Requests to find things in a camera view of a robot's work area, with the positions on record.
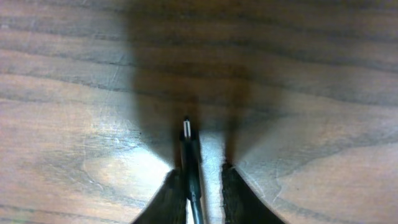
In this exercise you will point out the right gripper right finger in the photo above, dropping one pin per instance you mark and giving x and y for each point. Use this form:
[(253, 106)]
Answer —
[(241, 205)]

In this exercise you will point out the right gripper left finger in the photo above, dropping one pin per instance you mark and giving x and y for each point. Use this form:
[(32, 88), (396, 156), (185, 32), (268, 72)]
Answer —
[(169, 204)]

